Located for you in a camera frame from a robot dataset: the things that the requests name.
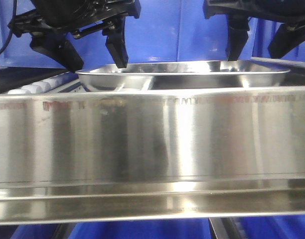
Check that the white roller track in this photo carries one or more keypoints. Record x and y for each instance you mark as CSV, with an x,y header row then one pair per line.
x,y
45,85

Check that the small silver steel tray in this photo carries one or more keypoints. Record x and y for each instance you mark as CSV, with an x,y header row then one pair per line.
x,y
183,75

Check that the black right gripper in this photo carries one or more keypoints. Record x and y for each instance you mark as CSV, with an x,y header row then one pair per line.
x,y
290,34

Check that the blue plastic bin at right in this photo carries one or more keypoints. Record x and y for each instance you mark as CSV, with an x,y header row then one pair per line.
x,y
265,31

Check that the large blue plastic bin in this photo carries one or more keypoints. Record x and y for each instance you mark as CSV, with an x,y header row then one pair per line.
x,y
167,31

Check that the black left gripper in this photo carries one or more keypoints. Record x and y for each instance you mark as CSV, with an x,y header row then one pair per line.
x,y
52,18

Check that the stainless steel shelf front rail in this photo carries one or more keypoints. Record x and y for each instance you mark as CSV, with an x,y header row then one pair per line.
x,y
106,156

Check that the lower blue plastic bin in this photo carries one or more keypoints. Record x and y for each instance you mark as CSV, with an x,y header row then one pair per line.
x,y
149,229

